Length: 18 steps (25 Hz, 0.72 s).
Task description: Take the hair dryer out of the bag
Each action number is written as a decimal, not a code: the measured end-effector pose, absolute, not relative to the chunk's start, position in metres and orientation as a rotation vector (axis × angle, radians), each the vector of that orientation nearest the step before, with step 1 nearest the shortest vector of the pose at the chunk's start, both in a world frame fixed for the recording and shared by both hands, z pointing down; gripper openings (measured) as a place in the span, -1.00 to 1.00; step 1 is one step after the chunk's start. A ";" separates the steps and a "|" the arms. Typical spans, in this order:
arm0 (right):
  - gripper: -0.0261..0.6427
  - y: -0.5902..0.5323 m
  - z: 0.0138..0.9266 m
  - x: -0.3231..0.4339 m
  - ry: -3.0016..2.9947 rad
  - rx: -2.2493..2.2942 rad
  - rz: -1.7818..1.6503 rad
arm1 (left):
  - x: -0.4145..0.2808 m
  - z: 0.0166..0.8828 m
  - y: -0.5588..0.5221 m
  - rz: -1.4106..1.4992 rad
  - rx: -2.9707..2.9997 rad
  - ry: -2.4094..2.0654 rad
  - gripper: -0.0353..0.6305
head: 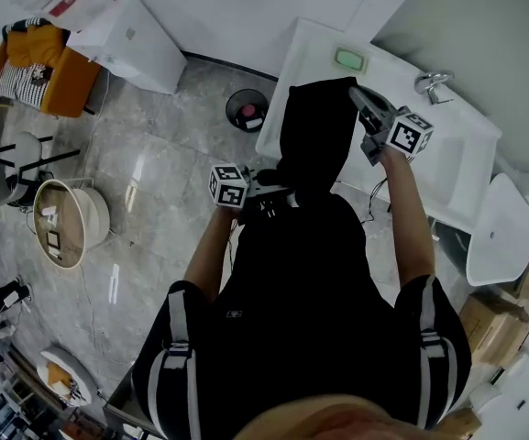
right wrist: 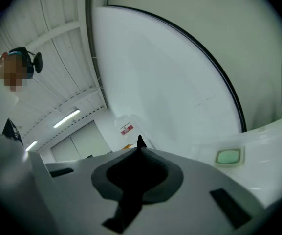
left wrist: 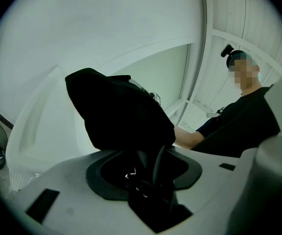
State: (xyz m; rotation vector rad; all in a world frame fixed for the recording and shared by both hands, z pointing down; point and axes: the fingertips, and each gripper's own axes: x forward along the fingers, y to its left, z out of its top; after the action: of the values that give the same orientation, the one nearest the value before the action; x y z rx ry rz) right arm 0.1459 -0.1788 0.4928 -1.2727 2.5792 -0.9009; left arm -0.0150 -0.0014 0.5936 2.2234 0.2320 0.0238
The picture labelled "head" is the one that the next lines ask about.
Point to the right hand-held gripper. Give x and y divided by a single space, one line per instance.
408 133

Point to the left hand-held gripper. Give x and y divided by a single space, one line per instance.
228 190

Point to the black fabric bag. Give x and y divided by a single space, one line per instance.
314 131

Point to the person's left forearm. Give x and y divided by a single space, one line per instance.
204 255

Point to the person's right forearm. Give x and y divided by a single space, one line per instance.
408 218

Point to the green soap bar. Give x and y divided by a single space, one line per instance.
350 58

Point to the chrome faucet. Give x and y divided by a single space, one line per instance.
431 85

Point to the black trash bin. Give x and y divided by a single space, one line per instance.
236 103

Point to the white sink vanity cabinet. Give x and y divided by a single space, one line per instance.
452 163

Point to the person's black clothed body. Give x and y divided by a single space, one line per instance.
300 291

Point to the round white coffee table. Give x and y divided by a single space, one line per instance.
94 218

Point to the white water dispenser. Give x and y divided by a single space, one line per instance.
145 48

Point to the orange sofa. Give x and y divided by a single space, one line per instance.
71 85

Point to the large cardboard box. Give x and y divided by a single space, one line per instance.
488 328

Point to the grey chair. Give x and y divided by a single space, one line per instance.
3 186

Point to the orange cushion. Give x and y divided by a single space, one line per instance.
35 46

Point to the white striped pillow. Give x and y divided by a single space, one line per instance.
16 85

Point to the grey cabinet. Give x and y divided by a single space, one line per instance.
117 406

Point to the white pet bed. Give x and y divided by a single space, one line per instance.
53 358

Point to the black striped cushion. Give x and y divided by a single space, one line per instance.
30 22

